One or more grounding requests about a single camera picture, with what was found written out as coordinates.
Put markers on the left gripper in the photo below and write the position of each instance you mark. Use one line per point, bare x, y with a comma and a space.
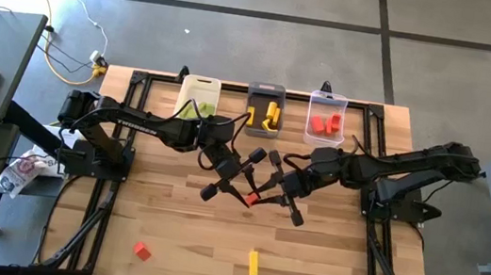
227, 166

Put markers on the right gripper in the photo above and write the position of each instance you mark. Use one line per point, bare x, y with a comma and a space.
296, 184

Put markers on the long yellow wooden bar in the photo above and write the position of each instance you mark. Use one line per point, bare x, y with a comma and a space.
253, 264
250, 116

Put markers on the yellow rectangular wooden block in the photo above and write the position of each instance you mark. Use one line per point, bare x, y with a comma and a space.
277, 117

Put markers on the green rectangular wooden block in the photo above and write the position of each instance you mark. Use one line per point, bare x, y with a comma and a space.
205, 109
188, 112

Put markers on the red wooden bridge block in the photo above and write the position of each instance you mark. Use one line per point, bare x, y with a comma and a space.
336, 121

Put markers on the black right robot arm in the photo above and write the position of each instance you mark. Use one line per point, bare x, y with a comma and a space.
413, 164

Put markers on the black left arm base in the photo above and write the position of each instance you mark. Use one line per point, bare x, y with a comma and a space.
80, 164

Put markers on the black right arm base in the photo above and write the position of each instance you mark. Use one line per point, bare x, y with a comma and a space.
411, 211

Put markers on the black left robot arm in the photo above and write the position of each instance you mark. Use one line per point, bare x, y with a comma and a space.
142, 126

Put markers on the dark grey plastic bin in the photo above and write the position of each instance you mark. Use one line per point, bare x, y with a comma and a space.
258, 132

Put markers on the clear plastic bin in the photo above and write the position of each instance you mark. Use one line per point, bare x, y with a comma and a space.
322, 140

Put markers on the white plastic bin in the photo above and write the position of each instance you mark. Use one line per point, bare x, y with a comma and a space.
199, 89

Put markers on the white charger plug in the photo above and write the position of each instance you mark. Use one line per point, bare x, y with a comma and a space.
95, 57

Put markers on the black desk beam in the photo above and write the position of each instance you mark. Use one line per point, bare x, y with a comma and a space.
33, 128

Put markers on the white printed plastic bag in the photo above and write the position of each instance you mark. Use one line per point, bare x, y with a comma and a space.
19, 174

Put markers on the black aluminium table frame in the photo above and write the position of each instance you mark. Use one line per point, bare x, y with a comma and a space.
233, 88

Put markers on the black frame clamp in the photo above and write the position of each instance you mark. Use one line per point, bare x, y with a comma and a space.
182, 72
326, 87

